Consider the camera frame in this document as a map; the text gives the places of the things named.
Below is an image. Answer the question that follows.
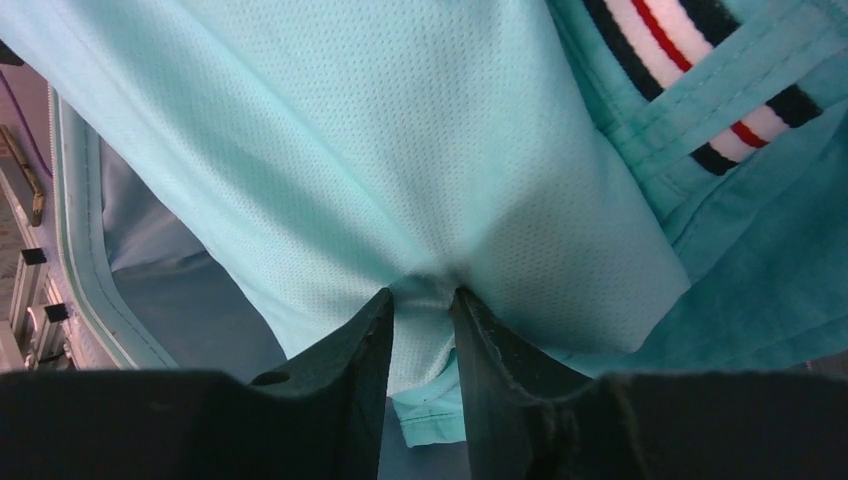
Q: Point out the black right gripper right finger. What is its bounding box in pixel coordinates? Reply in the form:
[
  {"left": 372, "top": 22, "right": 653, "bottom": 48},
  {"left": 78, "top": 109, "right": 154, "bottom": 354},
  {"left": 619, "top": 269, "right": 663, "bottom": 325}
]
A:
[{"left": 450, "top": 288, "right": 847, "bottom": 479}]

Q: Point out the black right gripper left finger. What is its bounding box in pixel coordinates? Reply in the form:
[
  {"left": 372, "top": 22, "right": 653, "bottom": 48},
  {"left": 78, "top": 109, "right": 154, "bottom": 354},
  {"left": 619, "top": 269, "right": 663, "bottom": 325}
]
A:
[{"left": 1, "top": 289, "right": 394, "bottom": 479}]

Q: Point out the teal cloth bottom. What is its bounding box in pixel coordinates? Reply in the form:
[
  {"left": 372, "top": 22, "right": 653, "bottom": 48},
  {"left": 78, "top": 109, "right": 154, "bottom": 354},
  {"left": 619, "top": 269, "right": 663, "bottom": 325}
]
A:
[{"left": 549, "top": 1, "right": 847, "bottom": 376}]

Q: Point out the light blue ribbed suitcase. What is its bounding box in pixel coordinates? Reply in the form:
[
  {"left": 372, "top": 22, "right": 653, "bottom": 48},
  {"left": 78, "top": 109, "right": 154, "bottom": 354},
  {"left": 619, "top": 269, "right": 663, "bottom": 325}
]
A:
[{"left": 48, "top": 90, "right": 469, "bottom": 479}]

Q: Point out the teal cloth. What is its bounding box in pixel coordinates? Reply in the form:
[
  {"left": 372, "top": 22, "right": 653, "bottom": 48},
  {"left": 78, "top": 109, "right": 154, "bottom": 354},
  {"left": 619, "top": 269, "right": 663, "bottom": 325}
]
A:
[
  {"left": 549, "top": 1, "right": 847, "bottom": 376},
  {"left": 1, "top": 1, "right": 690, "bottom": 447}
]

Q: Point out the teal cloth top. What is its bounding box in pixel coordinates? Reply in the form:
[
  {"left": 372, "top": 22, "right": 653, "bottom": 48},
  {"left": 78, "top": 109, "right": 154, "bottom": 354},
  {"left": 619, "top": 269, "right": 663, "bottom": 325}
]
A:
[{"left": 1, "top": 1, "right": 690, "bottom": 447}]

